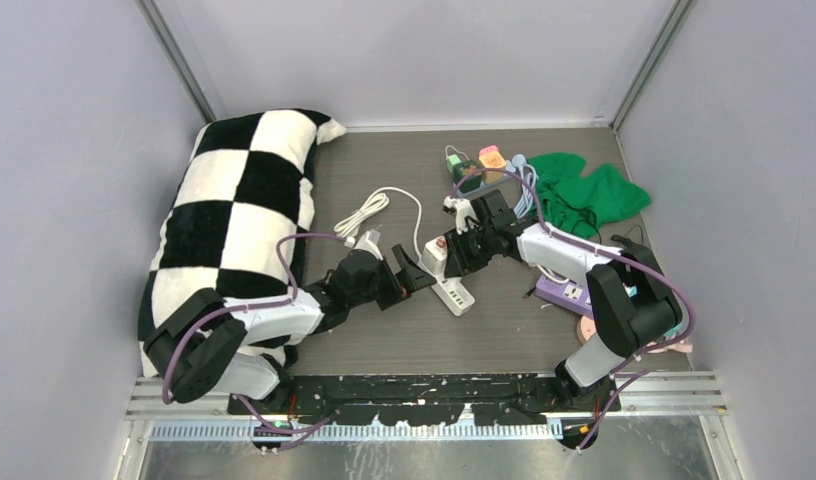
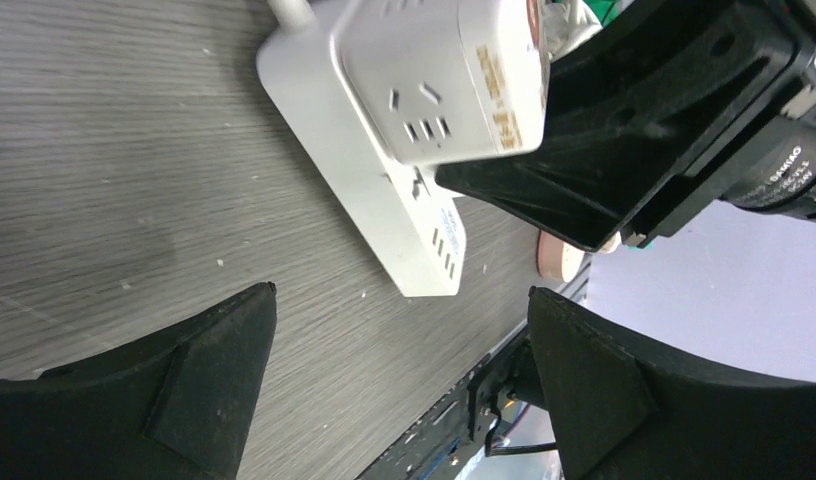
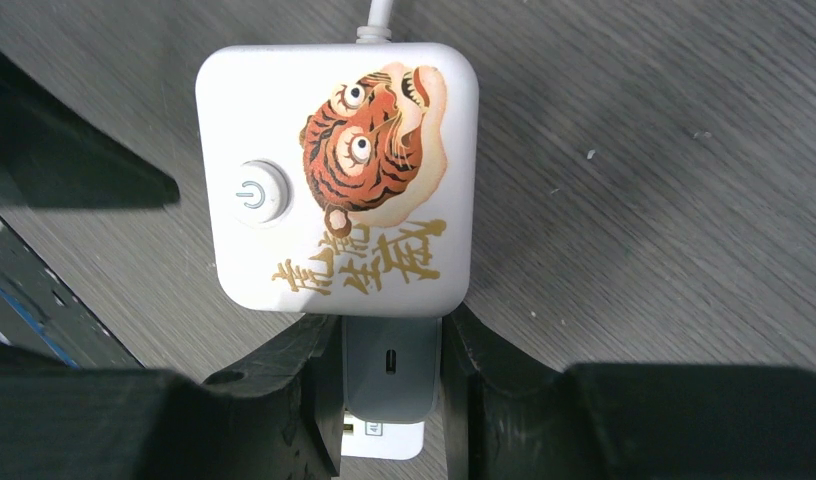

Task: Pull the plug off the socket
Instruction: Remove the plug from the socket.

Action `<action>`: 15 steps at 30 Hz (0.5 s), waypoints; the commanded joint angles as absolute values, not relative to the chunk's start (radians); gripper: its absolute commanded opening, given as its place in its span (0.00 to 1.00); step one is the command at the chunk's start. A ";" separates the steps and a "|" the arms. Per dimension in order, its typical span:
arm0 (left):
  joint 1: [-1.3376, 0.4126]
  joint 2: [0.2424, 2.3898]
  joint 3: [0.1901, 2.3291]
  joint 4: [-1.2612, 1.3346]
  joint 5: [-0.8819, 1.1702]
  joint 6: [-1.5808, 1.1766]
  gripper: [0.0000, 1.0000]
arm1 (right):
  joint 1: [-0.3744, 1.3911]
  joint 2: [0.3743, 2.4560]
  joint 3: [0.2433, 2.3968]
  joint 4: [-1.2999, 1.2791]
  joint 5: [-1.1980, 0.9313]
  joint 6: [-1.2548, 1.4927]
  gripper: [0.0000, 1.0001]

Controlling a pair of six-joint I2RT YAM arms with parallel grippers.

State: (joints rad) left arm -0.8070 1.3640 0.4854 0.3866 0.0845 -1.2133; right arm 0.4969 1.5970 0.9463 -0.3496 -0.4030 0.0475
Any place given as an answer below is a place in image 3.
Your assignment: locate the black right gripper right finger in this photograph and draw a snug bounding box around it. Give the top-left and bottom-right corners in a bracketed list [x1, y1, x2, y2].
[441, 306, 816, 479]

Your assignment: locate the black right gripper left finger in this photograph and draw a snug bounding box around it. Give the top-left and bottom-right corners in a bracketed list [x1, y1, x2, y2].
[0, 314, 344, 479]

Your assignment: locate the white charger plug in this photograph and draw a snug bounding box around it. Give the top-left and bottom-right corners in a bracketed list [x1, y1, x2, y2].
[342, 316, 442, 424]

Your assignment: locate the white tiger cube socket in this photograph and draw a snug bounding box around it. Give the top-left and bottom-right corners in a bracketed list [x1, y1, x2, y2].
[194, 43, 479, 318]

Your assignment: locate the white coiled power cable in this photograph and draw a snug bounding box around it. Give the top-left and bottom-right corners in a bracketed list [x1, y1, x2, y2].
[354, 0, 396, 46]

